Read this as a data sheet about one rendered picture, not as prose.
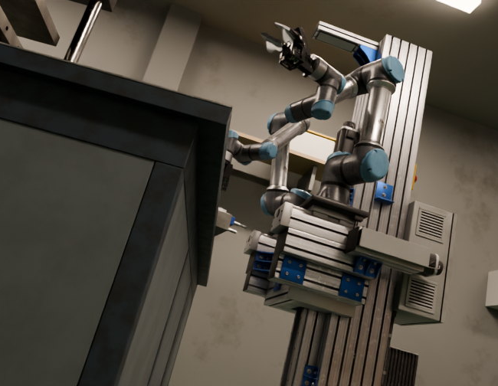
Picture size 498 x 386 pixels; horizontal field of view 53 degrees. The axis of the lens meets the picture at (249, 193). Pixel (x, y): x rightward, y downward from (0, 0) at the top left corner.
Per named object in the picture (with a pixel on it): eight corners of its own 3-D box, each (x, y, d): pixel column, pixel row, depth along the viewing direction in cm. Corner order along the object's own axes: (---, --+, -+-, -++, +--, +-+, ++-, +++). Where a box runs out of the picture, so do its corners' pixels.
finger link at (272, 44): (258, 43, 168) (283, 54, 171) (261, 30, 171) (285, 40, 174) (254, 49, 171) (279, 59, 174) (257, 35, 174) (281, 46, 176)
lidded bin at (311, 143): (318, 176, 437) (323, 153, 444) (332, 164, 406) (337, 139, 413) (274, 162, 432) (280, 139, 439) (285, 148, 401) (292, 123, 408)
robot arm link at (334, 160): (334, 194, 206) (340, 165, 210) (359, 191, 195) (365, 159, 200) (313, 183, 200) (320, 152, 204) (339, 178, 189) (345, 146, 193)
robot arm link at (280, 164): (281, 215, 245) (289, 106, 252) (257, 214, 254) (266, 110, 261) (295, 218, 254) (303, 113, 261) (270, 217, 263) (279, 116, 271)
